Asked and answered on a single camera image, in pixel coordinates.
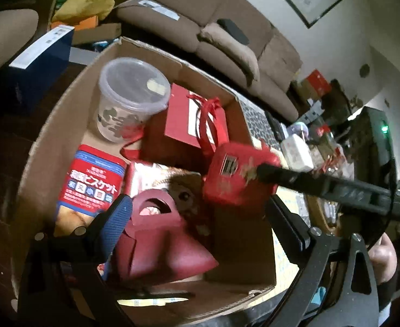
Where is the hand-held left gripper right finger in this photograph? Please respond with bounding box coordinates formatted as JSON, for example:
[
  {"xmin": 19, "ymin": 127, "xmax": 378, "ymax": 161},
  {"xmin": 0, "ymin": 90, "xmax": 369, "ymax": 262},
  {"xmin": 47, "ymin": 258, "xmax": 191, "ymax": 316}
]
[{"xmin": 266, "ymin": 194, "xmax": 379, "ymax": 327}]

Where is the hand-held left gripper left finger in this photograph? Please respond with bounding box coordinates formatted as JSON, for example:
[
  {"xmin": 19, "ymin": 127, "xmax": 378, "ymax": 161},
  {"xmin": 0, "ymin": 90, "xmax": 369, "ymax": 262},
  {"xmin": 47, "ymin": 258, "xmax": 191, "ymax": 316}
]
[{"xmin": 18, "ymin": 193, "xmax": 134, "ymax": 327}]

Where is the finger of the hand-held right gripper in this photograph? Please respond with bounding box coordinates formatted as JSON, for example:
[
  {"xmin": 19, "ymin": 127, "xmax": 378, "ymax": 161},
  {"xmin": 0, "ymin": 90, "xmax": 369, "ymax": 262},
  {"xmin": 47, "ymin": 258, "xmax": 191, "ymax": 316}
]
[{"xmin": 256, "ymin": 163, "xmax": 327, "ymax": 199}]

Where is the dark red handbag gift box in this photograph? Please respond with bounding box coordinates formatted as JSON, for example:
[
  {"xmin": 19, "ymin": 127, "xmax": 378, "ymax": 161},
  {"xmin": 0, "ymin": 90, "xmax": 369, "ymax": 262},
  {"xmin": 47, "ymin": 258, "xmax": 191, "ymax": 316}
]
[{"xmin": 113, "ymin": 189, "xmax": 219, "ymax": 281}]

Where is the red tin box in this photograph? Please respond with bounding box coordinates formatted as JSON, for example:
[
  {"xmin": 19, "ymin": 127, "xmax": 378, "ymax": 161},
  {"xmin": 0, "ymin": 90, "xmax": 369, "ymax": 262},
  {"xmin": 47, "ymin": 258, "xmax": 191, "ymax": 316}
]
[{"xmin": 203, "ymin": 141, "xmax": 282, "ymax": 212}]

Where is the brown cardboard box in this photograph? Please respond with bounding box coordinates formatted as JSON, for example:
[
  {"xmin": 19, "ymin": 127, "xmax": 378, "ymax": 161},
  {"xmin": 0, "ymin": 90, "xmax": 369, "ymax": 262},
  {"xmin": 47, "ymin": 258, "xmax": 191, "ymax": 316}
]
[{"xmin": 11, "ymin": 36, "xmax": 279, "ymax": 317}]

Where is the person's right hand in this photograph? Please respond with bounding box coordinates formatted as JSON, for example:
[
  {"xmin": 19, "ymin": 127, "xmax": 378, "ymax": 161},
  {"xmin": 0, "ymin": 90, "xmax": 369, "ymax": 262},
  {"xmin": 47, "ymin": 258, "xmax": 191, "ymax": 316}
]
[{"xmin": 369, "ymin": 233, "xmax": 397, "ymax": 281}]

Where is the white tissue box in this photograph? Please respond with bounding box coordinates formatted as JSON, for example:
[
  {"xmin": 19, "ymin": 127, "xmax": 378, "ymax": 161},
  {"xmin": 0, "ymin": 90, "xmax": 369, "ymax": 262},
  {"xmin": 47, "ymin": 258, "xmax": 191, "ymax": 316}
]
[{"xmin": 281, "ymin": 133, "xmax": 314, "ymax": 172}]

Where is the blue and red biscuit tin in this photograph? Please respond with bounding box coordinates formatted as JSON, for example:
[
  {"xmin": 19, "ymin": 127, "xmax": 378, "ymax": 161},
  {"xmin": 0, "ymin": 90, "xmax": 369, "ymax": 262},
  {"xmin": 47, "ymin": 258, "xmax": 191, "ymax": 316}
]
[{"xmin": 55, "ymin": 145, "xmax": 127, "ymax": 235}]

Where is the black remote control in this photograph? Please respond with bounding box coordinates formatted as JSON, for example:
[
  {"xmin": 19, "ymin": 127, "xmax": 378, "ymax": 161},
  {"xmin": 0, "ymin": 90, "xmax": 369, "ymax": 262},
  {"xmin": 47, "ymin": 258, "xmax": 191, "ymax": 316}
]
[{"xmin": 264, "ymin": 111, "xmax": 287, "ymax": 140}]

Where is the grey pebble-print cloth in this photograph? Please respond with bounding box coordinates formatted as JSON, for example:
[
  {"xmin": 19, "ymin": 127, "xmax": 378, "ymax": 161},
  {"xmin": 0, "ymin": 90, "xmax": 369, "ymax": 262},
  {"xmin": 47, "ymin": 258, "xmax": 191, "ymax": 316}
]
[{"xmin": 237, "ymin": 95, "xmax": 282, "ymax": 150}]

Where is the red cardboard box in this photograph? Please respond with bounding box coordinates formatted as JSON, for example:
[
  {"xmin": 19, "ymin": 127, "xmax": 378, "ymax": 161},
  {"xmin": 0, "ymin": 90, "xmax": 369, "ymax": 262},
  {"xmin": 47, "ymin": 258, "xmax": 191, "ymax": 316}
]
[{"xmin": 304, "ymin": 70, "xmax": 333, "ymax": 98}]

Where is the red ribboned gift bag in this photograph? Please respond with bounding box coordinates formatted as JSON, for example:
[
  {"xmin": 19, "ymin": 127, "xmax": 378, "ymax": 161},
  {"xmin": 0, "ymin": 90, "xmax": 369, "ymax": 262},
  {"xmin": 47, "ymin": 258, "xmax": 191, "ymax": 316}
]
[{"xmin": 142, "ymin": 82, "xmax": 229, "ymax": 171}]

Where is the clear plastic lidded cup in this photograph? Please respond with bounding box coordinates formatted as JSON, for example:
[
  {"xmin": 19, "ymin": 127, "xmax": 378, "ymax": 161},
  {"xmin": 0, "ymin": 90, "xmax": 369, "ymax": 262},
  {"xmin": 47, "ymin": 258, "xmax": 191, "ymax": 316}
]
[{"xmin": 96, "ymin": 58, "xmax": 171, "ymax": 144}]

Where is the brown cushion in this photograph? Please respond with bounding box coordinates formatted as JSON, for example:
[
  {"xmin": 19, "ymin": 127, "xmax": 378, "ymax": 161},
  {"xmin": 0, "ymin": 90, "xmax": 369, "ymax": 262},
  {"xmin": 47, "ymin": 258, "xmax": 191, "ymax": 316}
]
[{"xmin": 198, "ymin": 24, "xmax": 260, "ymax": 80}]

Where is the blue and white box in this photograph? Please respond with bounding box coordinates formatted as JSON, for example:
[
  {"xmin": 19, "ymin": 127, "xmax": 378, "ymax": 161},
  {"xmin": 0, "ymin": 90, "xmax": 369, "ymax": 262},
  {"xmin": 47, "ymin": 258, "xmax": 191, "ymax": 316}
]
[{"xmin": 8, "ymin": 25, "xmax": 75, "ymax": 114}]

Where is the grey box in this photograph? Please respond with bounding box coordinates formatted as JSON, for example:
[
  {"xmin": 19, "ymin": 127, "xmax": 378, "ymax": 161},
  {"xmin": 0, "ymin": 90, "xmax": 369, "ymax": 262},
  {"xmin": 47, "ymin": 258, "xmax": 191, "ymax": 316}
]
[{"xmin": 70, "ymin": 48, "xmax": 100, "ymax": 63}]

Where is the brown sofa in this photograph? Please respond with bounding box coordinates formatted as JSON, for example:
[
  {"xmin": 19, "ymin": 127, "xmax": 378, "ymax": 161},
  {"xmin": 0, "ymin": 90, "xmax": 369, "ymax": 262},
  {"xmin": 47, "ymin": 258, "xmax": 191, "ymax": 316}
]
[{"xmin": 115, "ymin": 0, "xmax": 303, "ymax": 121}]

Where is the flat cardboard box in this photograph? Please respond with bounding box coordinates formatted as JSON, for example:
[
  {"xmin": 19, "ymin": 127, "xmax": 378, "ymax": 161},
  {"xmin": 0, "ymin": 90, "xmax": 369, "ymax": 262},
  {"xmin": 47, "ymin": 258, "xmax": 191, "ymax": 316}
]
[{"xmin": 72, "ymin": 24, "xmax": 122, "ymax": 46}]

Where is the orange box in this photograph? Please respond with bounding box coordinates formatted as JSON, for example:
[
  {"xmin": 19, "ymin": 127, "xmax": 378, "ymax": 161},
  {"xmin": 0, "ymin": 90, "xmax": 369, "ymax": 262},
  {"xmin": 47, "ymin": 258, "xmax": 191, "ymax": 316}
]
[{"xmin": 74, "ymin": 17, "xmax": 98, "ymax": 31}]

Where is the white paper sheet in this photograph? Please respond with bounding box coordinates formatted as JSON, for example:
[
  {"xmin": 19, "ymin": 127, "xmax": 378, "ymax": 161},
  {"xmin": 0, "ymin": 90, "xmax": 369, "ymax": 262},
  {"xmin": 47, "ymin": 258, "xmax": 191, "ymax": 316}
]
[{"xmin": 140, "ymin": 0, "xmax": 180, "ymax": 21}]

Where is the brown armchair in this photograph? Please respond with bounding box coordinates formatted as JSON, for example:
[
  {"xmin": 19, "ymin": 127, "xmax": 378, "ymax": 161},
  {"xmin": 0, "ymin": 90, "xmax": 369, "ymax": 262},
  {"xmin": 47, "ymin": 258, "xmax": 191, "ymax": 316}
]
[{"xmin": 0, "ymin": 8, "xmax": 39, "ymax": 86}]

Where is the yellow plastic bag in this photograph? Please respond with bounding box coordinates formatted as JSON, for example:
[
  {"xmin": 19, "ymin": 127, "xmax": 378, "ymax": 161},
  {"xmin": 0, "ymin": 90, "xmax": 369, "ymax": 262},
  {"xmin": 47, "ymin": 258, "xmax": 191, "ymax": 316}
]
[{"xmin": 52, "ymin": 0, "xmax": 117, "ymax": 24}]

